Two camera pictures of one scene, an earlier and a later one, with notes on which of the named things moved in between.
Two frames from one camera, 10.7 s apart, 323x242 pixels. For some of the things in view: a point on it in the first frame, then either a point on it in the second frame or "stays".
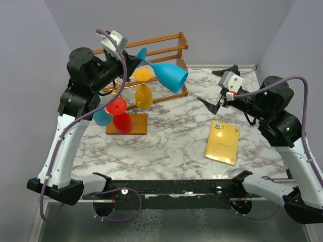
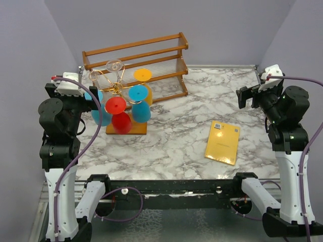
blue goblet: x=102 y=117 stays
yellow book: x=222 y=143 stays
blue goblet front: x=174 y=77 -> x=141 y=109
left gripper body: x=114 y=67 -> x=85 y=105
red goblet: x=123 y=122 stays
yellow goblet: x=144 y=98 stays
